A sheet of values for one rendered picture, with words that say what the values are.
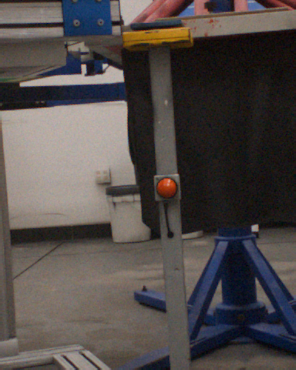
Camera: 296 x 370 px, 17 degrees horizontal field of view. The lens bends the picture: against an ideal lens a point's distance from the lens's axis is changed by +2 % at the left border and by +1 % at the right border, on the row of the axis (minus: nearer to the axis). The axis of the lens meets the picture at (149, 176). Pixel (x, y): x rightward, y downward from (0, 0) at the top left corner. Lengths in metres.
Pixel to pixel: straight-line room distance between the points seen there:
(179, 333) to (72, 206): 5.02
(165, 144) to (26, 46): 0.32
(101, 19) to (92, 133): 5.08
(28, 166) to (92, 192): 0.49
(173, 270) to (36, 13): 0.56
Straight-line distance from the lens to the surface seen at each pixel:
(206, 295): 3.41
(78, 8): 1.86
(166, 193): 1.91
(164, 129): 1.95
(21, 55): 1.92
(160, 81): 1.95
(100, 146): 6.93
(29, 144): 7.01
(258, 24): 2.15
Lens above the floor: 0.78
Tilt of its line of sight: 3 degrees down
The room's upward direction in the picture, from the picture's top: 4 degrees counter-clockwise
